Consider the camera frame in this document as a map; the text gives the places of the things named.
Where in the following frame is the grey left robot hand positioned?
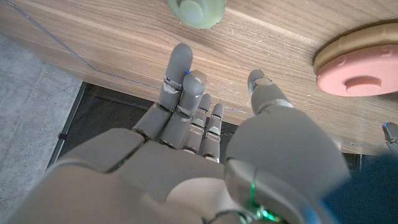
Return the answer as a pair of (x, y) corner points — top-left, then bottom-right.
(382, 122), (398, 156)

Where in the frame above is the blue right wrist connector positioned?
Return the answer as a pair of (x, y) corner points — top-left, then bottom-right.
(322, 154), (398, 224)

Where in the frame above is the large orange hanoi disk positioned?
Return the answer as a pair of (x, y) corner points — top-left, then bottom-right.
(313, 21), (398, 75)

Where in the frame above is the black backdrop stand pole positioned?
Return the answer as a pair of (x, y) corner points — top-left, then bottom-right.
(46, 82), (87, 169)

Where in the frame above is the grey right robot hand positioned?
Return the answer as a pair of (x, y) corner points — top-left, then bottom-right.
(9, 42), (351, 224)

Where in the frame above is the coral red hanoi disk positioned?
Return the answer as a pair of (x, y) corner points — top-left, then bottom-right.
(316, 43), (398, 97)

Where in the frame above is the green hanoi disk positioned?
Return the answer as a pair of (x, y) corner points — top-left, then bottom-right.
(166, 0), (227, 30)

